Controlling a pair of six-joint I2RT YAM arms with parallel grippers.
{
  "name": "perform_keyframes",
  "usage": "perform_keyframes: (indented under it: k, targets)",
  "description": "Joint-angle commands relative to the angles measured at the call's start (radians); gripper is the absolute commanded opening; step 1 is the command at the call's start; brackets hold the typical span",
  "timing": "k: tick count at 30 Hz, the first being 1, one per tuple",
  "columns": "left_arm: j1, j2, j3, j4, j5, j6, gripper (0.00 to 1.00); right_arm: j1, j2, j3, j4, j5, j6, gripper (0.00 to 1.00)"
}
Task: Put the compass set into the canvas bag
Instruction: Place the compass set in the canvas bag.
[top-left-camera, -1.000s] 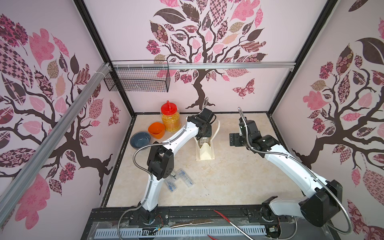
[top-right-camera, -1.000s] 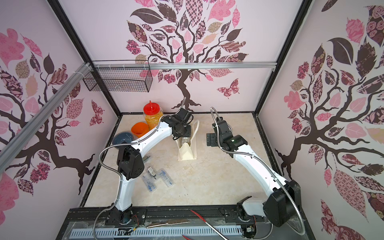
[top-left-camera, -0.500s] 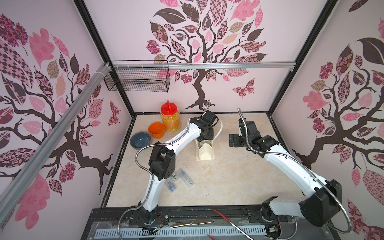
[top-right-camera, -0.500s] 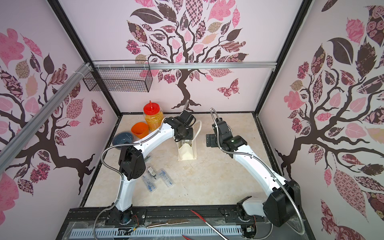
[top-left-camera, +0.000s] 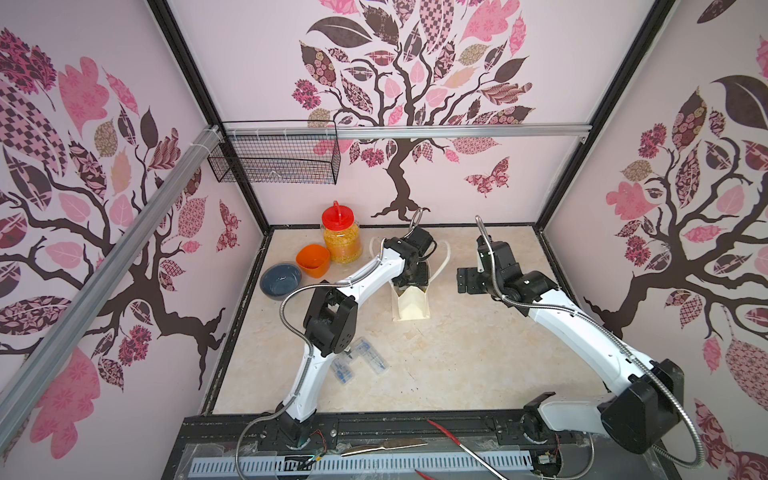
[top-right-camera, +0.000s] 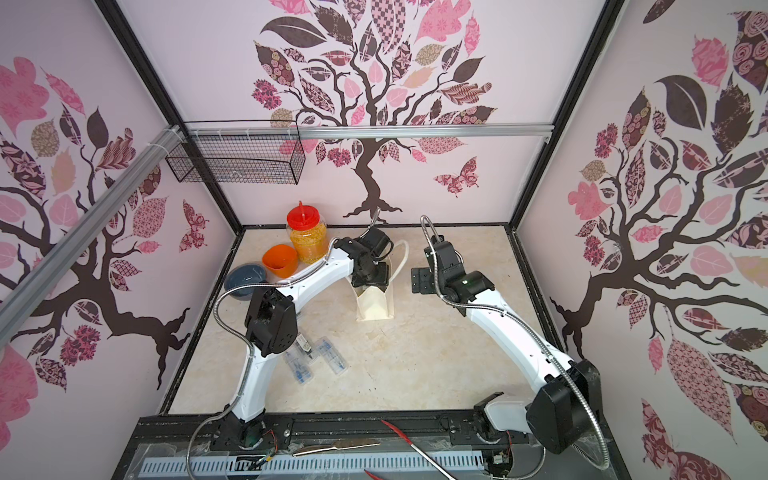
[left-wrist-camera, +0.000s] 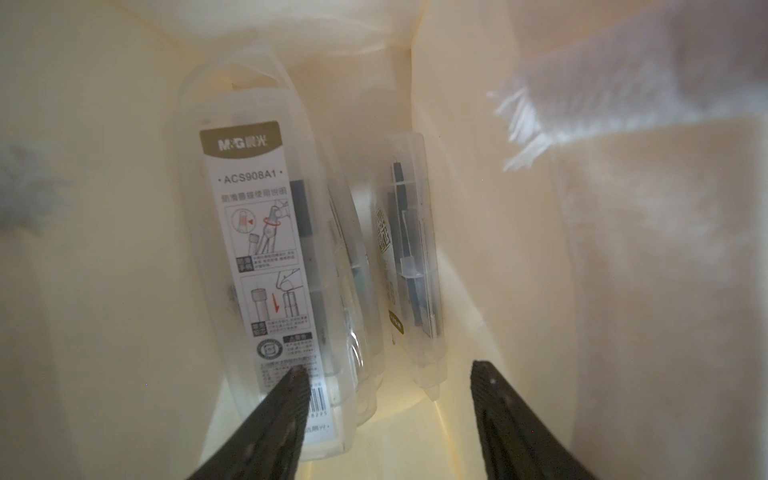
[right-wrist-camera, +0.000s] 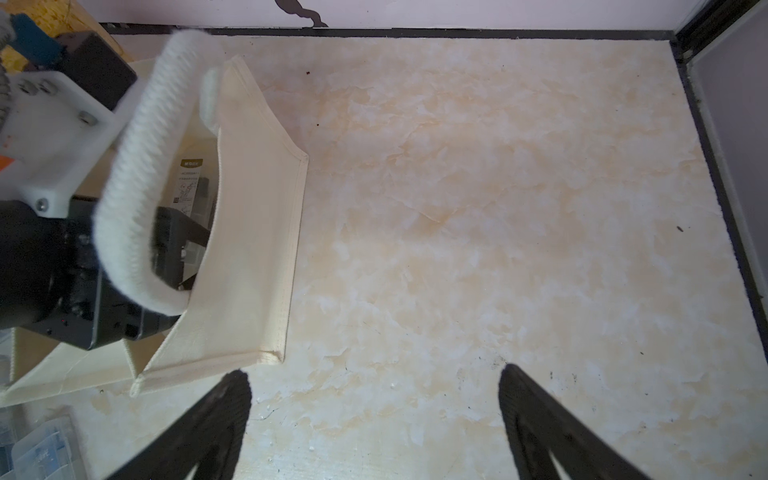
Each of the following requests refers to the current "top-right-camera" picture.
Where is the gold label compass case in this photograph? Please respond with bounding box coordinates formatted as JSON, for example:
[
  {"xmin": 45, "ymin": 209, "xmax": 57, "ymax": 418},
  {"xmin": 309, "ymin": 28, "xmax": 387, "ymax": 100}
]
[{"xmin": 295, "ymin": 333, "xmax": 314, "ymax": 360}]

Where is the blue label compass case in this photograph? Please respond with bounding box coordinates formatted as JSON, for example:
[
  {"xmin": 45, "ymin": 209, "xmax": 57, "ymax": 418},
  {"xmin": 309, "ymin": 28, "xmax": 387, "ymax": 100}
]
[
  {"xmin": 316, "ymin": 337, "xmax": 349, "ymax": 375},
  {"xmin": 283, "ymin": 349, "xmax": 313, "ymax": 385}
]

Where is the cream canvas tote bag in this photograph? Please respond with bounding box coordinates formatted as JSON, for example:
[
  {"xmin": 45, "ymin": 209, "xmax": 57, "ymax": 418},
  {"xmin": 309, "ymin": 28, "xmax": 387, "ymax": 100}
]
[{"xmin": 353, "ymin": 240, "xmax": 410, "ymax": 322}]

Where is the right flexible metal conduit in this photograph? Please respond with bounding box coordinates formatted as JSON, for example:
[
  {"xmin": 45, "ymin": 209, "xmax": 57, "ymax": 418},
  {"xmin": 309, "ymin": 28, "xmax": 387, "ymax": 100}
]
[{"xmin": 419, "ymin": 214, "xmax": 612, "ymax": 480}]

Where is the red lid corn flake jar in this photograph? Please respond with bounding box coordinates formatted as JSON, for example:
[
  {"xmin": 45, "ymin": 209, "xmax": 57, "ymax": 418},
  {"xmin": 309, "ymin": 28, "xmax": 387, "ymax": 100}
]
[{"xmin": 286, "ymin": 202, "xmax": 329, "ymax": 265}]

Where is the orange plastic cup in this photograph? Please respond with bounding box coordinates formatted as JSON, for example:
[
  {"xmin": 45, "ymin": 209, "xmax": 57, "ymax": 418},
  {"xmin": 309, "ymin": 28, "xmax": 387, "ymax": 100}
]
[{"xmin": 262, "ymin": 244, "xmax": 299, "ymax": 279}]

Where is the dark blue ceramic bowl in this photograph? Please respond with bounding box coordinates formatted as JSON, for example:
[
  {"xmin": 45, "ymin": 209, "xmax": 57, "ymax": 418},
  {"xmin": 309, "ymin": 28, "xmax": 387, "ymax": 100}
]
[{"xmin": 224, "ymin": 263, "xmax": 267, "ymax": 301}]

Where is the black wire mesh basket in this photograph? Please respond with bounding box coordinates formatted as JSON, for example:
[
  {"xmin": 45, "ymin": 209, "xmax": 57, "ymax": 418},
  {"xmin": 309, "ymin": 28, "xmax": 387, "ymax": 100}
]
[{"xmin": 165, "ymin": 120, "xmax": 307, "ymax": 185}]

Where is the horizontal aluminium rail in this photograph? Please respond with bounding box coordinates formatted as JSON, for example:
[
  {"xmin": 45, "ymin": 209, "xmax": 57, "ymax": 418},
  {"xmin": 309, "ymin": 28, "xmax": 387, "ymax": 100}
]
[{"xmin": 188, "ymin": 123, "xmax": 554, "ymax": 140}]

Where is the black base frame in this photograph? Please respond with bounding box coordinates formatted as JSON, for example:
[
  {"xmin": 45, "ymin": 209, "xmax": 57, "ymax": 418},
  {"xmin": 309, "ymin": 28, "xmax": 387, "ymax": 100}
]
[{"xmin": 111, "ymin": 405, "xmax": 630, "ymax": 479}]

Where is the red handled tool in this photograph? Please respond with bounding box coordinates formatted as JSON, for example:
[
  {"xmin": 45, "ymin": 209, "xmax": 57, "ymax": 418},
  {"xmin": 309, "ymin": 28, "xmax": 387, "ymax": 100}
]
[{"xmin": 381, "ymin": 420, "xmax": 456, "ymax": 480}]

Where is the white slotted cable duct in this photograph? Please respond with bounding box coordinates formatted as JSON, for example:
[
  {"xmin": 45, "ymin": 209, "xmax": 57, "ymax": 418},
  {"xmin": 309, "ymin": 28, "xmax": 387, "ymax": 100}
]
[{"xmin": 129, "ymin": 451, "xmax": 485, "ymax": 479}]

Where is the diagonal aluminium rail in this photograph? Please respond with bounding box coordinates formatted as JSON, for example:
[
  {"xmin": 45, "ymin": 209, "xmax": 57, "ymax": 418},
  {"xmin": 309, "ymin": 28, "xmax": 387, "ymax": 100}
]
[{"xmin": 1, "ymin": 126, "xmax": 184, "ymax": 345}]

